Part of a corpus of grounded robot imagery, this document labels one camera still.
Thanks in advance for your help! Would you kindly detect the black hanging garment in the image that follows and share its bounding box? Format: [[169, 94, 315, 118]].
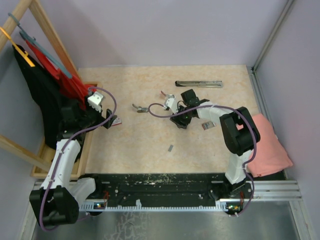
[[12, 47, 68, 150]]

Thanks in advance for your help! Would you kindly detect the red hanging garment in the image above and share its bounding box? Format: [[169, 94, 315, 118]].
[[25, 40, 93, 108]]

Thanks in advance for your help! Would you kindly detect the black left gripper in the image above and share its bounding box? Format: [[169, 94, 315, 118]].
[[78, 95, 117, 129]]

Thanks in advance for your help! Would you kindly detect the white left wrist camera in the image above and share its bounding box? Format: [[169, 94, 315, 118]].
[[87, 91, 104, 113]]

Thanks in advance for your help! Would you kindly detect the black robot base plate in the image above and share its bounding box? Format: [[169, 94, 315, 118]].
[[88, 173, 252, 208]]

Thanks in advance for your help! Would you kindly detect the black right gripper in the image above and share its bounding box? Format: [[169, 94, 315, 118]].
[[170, 103, 193, 130]]

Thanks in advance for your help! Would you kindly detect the yellow clothes hanger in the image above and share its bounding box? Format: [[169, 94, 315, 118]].
[[0, 26, 38, 67]]

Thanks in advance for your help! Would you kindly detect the teal clothes hanger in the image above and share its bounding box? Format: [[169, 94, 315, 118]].
[[8, 12, 73, 79]]

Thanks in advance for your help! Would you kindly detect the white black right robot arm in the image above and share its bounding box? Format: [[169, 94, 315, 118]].
[[164, 89, 261, 198]]

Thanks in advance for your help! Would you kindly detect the pink folded cloth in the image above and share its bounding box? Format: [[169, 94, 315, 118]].
[[247, 113, 293, 178]]

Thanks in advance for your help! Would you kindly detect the aluminium rail frame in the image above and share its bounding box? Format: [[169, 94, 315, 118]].
[[20, 180, 315, 240]]

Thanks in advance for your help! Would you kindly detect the wooden clothes rack frame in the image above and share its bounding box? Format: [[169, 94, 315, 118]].
[[0, 0, 109, 180]]

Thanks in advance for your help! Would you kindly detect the red white staple box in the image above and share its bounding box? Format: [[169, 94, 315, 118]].
[[112, 117, 122, 126], [201, 121, 217, 131]]

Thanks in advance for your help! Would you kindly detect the large black chrome stapler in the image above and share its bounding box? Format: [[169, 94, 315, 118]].
[[175, 80, 224, 88]]

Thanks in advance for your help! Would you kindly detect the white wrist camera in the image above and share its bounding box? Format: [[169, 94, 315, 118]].
[[87, 91, 104, 113], [163, 97, 179, 114]]

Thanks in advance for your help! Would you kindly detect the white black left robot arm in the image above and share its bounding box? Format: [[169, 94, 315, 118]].
[[29, 92, 117, 231]]

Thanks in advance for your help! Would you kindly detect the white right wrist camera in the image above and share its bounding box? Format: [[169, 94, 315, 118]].
[[163, 97, 179, 114]]

